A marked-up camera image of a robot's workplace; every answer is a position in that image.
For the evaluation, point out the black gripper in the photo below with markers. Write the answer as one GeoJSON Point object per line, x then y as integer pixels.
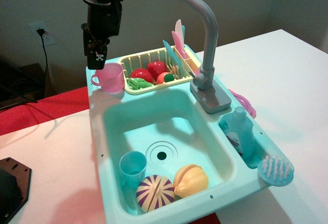
{"type": "Point", "coordinates": [103, 22]}

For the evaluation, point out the pink plastic cup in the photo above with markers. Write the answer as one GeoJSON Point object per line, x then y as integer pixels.
{"type": "Point", "coordinates": [110, 79]}

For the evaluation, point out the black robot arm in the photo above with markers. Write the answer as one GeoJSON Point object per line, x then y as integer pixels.
{"type": "Point", "coordinates": [103, 22]}

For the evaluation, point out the blue plastic cup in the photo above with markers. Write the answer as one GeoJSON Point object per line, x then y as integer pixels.
{"type": "Point", "coordinates": [133, 168]}

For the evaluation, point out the teal toy sink unit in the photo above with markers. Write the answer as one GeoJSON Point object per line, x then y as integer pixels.
{"type": "Point", "coordinates": [172, 130]}

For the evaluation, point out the red toy tomato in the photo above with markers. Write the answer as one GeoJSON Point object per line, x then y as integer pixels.
{"type": "Point", "coordinates": [142, 73]}

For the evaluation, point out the green toy vegetable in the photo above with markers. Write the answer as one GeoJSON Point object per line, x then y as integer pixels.
{"type": "Point", "coordinates": [138, 83]}

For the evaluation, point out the yellow dish rack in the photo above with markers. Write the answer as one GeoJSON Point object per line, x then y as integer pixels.
{"type": "Point", "coordinates": [132, 62]}

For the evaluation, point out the red toy strawberry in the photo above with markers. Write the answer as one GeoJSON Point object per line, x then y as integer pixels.
{"type": "Point", "coordinates": [156, 68]}

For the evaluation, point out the orange toy fruit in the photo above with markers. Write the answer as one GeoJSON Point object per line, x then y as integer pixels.
{"type": "Point", "coordinates": [164, 78]}

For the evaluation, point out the pink toy knife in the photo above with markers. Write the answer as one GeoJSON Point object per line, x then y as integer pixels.
{"type": "Point", "coordinates": [178, 38]}

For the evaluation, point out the blue toy cutting board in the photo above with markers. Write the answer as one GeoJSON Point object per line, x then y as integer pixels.
{"type": "Point", "coordinates": [174, 58]}

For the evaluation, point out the teal toy utensil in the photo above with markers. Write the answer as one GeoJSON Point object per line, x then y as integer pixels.
{"type": "Point", "coordinates": [183, 32]}

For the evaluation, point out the red cloth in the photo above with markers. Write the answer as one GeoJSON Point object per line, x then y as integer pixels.
{"type": "Point", "coordinates": [44, 110]}

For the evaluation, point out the grey toy faucet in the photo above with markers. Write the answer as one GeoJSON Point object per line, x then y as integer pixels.
{"type": "Point", "coordinates": [207, 91]}

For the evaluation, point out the purple striped toy ball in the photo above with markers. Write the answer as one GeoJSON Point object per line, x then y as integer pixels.
{"type": "Point", "coordinates": [155, 191]}

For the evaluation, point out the yellow toy lemon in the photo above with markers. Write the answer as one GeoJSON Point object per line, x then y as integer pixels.
{"type": "Point", "coordinates": [190, 179]}

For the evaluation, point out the blue dish soap bottle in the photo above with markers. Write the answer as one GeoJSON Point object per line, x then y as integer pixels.
{"type": "Point", "coordinates": [238, 129]}

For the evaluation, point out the blue scrub brush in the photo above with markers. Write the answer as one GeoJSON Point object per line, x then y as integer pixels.
{"type": "Point", "coordinates": [276, 171]}

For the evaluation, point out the white wall outlet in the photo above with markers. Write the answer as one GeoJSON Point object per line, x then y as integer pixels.
{"type": "Point", "coordinates": [42, 33]}

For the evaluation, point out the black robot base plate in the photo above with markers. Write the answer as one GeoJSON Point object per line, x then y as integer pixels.
{"type": "Point", "coordinates": [15, 187]}

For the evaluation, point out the pink toy handle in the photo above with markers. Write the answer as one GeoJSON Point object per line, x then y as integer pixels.
{"type": "Point", "coordinates": [245, 103]}

